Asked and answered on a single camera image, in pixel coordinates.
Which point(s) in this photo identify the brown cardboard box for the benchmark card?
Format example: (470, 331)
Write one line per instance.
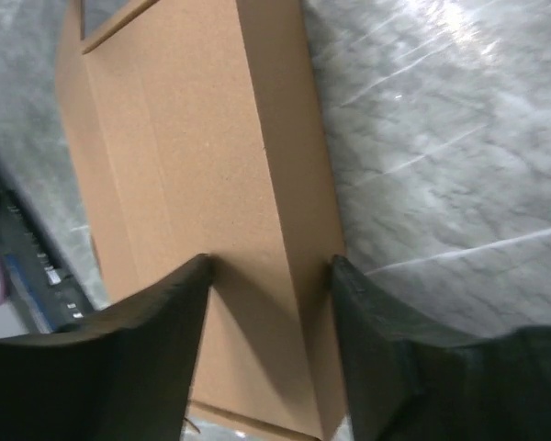
(195, 128)

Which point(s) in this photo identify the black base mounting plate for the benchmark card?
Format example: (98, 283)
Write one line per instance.
(36, 282)

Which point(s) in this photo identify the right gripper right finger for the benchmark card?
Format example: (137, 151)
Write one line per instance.
(409, 377)

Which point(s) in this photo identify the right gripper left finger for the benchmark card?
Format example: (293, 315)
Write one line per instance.
(123, 373)

